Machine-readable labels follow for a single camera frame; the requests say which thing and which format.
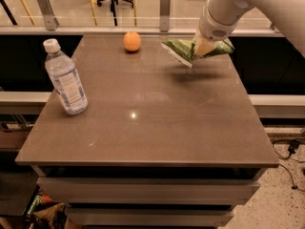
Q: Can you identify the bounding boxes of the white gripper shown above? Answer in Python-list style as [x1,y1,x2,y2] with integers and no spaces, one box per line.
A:
[193,1,236,56]

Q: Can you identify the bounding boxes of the green jalapeno chip bag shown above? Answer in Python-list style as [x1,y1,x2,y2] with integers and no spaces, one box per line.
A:
[161,38,234,68]

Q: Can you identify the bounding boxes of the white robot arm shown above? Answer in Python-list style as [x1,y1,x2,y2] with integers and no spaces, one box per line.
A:
[194,0,305,56]

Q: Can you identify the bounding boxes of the clear blue-label plastic bottle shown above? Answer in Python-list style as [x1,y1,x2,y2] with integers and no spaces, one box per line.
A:
[43,38,88,115]

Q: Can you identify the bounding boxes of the brown paper bag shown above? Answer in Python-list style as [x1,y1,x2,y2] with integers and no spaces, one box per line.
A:
[32,202,66,229]

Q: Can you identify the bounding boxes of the orange fruit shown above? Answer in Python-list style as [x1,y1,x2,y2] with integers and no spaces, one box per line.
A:
[123,31,141,52]

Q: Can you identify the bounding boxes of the grey drawer cabinet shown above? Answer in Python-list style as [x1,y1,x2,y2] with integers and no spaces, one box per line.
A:
[37,177,260,229]

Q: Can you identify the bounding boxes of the middle metal railing post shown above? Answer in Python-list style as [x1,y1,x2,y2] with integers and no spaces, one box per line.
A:
[159,0,171,32]

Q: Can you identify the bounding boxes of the metal railing post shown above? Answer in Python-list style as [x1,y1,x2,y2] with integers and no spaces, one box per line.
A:
[159,0,171,32]
[37,0,59,31]

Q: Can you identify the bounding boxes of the black power cable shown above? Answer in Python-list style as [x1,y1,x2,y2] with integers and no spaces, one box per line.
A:
[272,138,305,193]

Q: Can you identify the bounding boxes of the left metal railing post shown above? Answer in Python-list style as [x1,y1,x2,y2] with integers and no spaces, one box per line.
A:
[37,0,59,31]

